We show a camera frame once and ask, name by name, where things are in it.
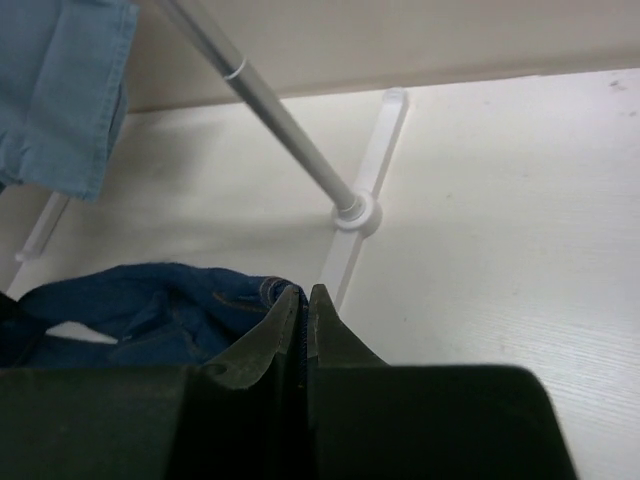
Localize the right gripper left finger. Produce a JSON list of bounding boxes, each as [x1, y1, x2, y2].
[[202, 287, 300, 389]]

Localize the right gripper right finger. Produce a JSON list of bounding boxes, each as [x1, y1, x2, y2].
[[307, 284, 386, 368]]

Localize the dark blue jeans trousers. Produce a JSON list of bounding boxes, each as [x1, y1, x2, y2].
[[1, 263, 308, 376]]

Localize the right white rack foot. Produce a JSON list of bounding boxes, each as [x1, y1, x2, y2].
[[318, 87, 409, 308]]

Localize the white rack foot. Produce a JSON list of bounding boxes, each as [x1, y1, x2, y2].
[[15, 193, 70, 263], [318, 87, 409, 308]]

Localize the left white rack foot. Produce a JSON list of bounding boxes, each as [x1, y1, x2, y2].
[[15, 193, 70, 263]]

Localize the right grey rack pole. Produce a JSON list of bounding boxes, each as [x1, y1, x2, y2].
[[159, 1, 364, 221]]

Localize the light blue hanging jeans right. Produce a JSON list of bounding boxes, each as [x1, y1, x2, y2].
[[1, 0, 139, 201]]

